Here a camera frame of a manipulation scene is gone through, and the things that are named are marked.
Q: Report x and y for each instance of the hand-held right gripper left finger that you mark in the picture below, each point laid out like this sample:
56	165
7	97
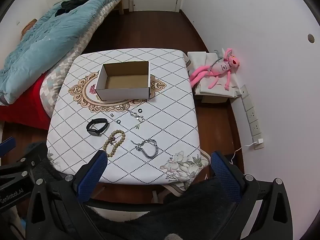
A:
92	176

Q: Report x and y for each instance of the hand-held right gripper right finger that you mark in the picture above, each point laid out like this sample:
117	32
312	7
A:
226	177

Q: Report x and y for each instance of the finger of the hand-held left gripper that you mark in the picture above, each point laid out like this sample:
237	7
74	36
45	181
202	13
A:
17	166
7	145

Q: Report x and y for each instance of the black watch band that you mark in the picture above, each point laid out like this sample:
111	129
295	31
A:
93	131

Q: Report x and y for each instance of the cardboard box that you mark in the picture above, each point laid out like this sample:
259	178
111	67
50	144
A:
125	93

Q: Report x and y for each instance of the white charger plug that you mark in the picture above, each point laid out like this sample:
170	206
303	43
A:
259	141

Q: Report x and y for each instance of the person's black fuzzy clothing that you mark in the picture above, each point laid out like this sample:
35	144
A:
175	210

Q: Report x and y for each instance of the white power strip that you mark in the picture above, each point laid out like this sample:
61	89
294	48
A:
251	115

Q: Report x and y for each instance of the diamond pattern tablecloth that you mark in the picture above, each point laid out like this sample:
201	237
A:
170	100

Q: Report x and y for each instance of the pink plush toy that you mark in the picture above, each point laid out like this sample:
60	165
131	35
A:
221	67

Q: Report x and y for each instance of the light blue blanket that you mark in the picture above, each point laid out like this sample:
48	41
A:
57	37

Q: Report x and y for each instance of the brown pillow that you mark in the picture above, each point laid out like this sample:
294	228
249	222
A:
27	27

